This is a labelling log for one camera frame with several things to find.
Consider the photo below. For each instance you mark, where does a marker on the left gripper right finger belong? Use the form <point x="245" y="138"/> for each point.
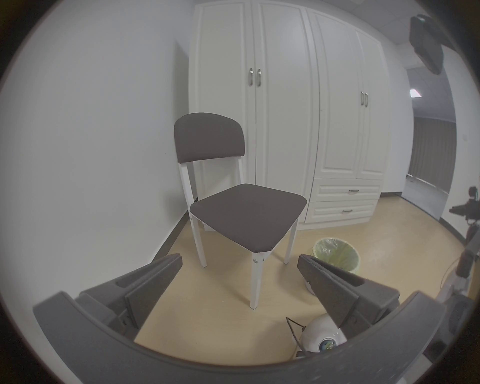
<point x="337" y="292"/>

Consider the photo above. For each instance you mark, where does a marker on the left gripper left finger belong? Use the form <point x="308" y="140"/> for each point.
<point x="150" y="288"/>

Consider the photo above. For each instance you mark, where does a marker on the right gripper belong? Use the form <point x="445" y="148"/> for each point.
<point x="473" y="210"/>

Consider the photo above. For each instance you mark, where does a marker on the yellow plastic bag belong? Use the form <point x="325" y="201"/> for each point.
<point x="337" y="251"/>

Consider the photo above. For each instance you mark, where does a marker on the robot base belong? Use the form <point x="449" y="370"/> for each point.
<point x="318" y="333"/>

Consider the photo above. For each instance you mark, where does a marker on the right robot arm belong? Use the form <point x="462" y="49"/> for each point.
<point x="467" y="262"/>

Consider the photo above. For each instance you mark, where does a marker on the white trash bin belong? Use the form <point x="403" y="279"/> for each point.
<point x="309" y="288"/>

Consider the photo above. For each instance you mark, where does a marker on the grey curtain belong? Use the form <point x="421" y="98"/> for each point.
<point x="431" y="153"/>

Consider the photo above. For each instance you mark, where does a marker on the grey white chair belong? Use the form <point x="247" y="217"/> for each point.
<point x="243" y="213"/>

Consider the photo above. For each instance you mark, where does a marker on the ceiling lamp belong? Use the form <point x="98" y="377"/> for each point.
<point x="416" y="93"/>

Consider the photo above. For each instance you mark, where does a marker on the white wardrobe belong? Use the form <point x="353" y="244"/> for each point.
<point x="285" y="93"/>

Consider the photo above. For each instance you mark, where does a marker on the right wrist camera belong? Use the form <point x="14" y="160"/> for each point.
<point x="474" y="193"/>

